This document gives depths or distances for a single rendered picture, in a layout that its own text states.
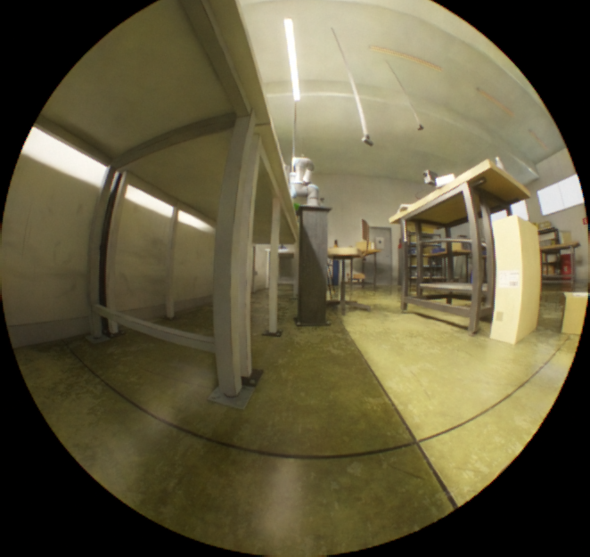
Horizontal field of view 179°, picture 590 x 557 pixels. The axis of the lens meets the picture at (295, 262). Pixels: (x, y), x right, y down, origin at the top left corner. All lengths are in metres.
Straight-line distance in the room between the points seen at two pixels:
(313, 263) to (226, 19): 1.32
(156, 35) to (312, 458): 0.98
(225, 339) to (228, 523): 0.41
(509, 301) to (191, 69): 1.58
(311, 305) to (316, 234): 0.49
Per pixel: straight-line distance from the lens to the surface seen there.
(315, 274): 1.31
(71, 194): 1.18
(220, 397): 0.59
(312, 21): 4.00
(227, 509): 0.39
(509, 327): 1.25
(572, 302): 1.60
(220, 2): 0.55
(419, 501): 0.42
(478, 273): 1.25
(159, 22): 0.61
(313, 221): 1.36
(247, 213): 0.61
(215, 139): 0.83
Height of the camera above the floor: 0.36
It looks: 4 degrees up
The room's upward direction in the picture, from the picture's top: 1 degrees clockwise
